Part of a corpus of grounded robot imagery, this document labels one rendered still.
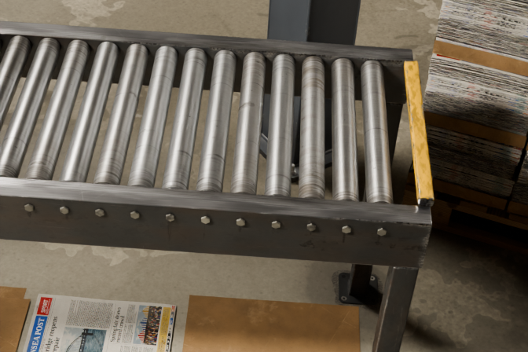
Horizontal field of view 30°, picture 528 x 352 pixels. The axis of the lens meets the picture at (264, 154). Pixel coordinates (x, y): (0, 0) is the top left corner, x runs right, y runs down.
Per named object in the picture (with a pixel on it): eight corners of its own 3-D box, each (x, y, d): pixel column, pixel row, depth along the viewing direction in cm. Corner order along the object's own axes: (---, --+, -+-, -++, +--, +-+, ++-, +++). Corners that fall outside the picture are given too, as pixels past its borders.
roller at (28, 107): (63, 53, 221) (61, 34, 218) (14, 199, 186) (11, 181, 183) (41, 51, 221) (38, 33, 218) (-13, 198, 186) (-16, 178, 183)
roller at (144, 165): (178, 61, 221) (178, 42, 218) (152, 209, 186) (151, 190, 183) (156, 60, 221) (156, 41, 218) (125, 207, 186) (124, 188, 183)
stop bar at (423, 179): (418, 67, 216) (419, 60, 214) (434, 207, 183) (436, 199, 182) (403, 66, 216) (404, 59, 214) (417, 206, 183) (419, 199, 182)
